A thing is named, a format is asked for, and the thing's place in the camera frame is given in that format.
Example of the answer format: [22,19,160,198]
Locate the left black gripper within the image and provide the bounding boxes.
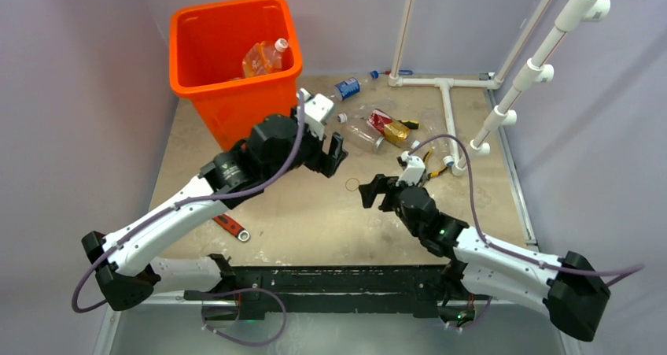
[264,106,346,183]

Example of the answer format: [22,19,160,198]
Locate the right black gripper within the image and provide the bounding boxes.
[359,173,422,238]

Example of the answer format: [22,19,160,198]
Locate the large clear bottle white cap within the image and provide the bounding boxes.
[336,113,384,153]

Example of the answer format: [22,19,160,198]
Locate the red gold snack wrapper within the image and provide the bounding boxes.
[367,109,411,146]

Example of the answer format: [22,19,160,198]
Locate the orange drink bottle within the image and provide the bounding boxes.
[241,38,289,78]

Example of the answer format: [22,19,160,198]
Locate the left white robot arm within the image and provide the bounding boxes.
[81,113,348,311]

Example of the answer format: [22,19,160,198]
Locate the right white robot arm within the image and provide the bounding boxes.
[359,174,610,342]

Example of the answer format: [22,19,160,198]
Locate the orange plastic bin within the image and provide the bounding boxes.
[168,0,303,150]

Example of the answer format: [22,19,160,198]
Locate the rubber band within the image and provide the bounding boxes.
[345,178,360,192]

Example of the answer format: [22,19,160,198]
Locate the blue label bottle far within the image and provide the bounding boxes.
[326,70,380,102]

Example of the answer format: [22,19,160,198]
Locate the yellow black screwdriver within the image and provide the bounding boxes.
[400,120,420,131]

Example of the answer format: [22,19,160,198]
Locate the blue cap pen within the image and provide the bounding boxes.
[384,69,414,76]

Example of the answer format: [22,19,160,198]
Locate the white PVC diagonal pole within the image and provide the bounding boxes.
[463,0,610,156]

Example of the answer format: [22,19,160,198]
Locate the yellow handle pliers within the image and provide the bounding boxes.
[422,150,449,182]

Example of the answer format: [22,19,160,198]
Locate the white PVC pipe frame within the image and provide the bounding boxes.
[388,0,566,176]

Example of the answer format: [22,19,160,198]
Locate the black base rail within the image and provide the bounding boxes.
[184,264,486,320]

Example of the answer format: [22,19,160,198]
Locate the red handle adjustable wrench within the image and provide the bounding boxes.
[212,214,252,242]

